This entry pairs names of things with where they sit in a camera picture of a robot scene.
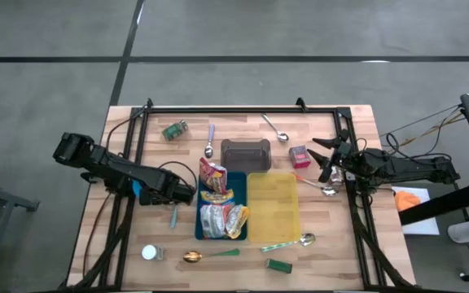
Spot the red spice tin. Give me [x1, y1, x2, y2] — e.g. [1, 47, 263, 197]
[288, 144, 312, 169]

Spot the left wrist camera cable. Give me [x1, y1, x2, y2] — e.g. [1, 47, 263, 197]
[157, 160, 199, 192]

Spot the white paper sheet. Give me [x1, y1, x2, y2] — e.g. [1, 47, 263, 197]
[391, 186, 441, 236]

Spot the black aluminium table frame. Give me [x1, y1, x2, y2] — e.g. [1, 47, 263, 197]
[59, 97, 414, 292]

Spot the all-metal silver spoon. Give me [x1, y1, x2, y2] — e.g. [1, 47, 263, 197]
[261, 112, 291, 143]

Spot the yellow blue ramen pack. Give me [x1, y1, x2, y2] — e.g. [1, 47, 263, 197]
[199, 189, 235, 206]

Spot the spoon striped green white handle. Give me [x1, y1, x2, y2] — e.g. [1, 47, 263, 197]
[260, 232, 317, 253]

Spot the white red ramen pack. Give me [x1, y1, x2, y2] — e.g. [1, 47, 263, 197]
[199, 203, 230, 239]

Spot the thin black floor cable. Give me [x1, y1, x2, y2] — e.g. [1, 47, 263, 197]
[380, 103, 463, 138]

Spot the green spice jar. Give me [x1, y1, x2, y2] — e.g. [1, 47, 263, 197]
[161, 120, 190, 142]

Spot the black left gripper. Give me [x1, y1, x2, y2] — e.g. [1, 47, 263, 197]
[139, 170, 198, 206]

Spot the thin brown cable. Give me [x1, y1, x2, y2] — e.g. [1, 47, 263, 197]
[81, 191, 113, 280]

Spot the spoon light blue handle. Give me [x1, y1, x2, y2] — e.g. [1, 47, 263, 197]
[169, 204, 180, 230]

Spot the orange object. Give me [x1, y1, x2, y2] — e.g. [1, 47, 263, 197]
[394, 190, 422, 212]

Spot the yellow translucent plastic bin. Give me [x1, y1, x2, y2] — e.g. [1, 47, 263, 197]
[246, 172, 302, 244]

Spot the yellow ramen noodle pack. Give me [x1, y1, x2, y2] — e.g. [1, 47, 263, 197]
[225, 203, 251, 240]

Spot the thin yellow floor cable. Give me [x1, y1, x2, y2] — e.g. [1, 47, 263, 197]
[397, 113, 466, 143]

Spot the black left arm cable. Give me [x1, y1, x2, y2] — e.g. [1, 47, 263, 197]
[104, 106, 146, 154]

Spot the spoon lavender handle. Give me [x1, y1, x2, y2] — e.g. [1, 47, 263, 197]
[204, 123, 217, 159]

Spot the red ramen noodle pack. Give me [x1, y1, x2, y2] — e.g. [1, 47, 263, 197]
[199, 157, 228, 195]

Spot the gold spoon green handle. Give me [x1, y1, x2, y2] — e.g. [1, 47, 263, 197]
[182, 247, 241, 264]

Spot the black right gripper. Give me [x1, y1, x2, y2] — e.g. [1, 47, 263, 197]
[306, 137, 360, 183]

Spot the silver spice packet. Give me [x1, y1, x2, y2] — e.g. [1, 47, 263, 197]
[327, 165, 345, 187]

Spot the dark grey translucent bin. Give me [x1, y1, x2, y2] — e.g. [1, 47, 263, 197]
[220, 138, 272, 173]

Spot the spoon orange handle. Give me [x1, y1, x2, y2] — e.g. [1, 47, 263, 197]
[291, 171, 340, 198]

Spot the green spice box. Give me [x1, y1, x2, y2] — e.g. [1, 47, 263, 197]
[265, 258, 293, 274]

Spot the teal blue plastic bin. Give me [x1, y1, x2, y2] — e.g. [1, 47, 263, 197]
[195, 171, 248, 241]

